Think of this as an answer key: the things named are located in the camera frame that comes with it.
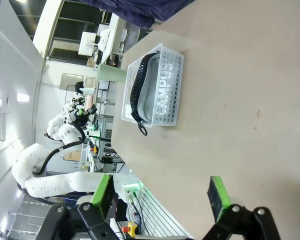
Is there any purple hooded jacket torso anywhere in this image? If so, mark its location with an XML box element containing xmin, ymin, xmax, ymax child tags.
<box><xmin>79</xmin><ymin>0</ymin><xmax>196</xmax><ymax>30</ymax></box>

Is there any white perforated plastic basket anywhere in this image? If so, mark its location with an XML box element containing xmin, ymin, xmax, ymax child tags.
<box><xmin>120</xmin><ymin>42</ymin><xmax>185</xmax><ymax>128</ymax></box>

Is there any seated person with black hair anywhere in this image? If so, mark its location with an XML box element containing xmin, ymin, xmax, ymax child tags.
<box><xmin>73</xmin><ymin>80</ymin><xmax>96</xmax><ymax>97</ymax></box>

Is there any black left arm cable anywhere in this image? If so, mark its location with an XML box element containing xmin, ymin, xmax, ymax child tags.
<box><xmin>31</xmin><ymin>121</ymin><xmax>88</xmax><ymax>176</ymax></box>

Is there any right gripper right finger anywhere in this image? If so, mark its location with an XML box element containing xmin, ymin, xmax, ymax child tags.
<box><xmin>201</xmin><ymin>175</ymin><xmax>282</xmax><ymax>240</ymax></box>

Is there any grey pouch with black zipper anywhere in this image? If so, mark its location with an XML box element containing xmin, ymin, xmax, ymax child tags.
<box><xmin>129</xmin><ymin>51</ymin><xmax>166</xmax><ymax>137</ymax></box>

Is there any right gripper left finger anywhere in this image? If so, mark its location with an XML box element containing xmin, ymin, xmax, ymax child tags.
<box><xmin>36</xmin><ymin>173</ymin><xmax>116</xmax><ymax>240</ymax></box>

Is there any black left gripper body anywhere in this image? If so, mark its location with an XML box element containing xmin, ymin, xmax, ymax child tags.
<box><xmin>66</xmin><ymin>97</ymin><xmax>99</xmax><ymax>124</ymax></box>

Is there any white table with thin legs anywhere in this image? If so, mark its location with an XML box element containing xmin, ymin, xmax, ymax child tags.
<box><xmin>99</xmin><ymin>11</ymin><xmax>128</xmax><ymax>65</ymax></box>

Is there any white control box green light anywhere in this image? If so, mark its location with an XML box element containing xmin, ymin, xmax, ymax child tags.
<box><xmin>123</xmin><ymin>181</ymin><xmax>141</xmax><ymax>204</ymax></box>

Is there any yellow emergency stop button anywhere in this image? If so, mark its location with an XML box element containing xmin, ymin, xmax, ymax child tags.
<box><xmin>121</xmin><ymin>221</ymin><xmax>139</xmax><ymax>237</ymax></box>

